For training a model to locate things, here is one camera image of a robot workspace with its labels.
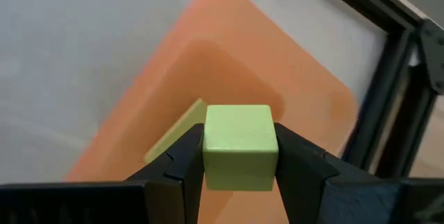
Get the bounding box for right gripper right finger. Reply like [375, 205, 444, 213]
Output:
[273, 122, 341, 224]

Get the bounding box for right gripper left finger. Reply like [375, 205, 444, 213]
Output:
[126, 122, 205, 224]

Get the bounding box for green cube block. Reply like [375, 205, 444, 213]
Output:
[202, 104, 280, 192]

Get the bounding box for translucent orange plastic bin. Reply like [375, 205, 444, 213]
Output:
[64, 0, 359, 224]

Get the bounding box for black aluminium table frame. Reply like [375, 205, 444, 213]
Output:
[307, 0, 444, 180]

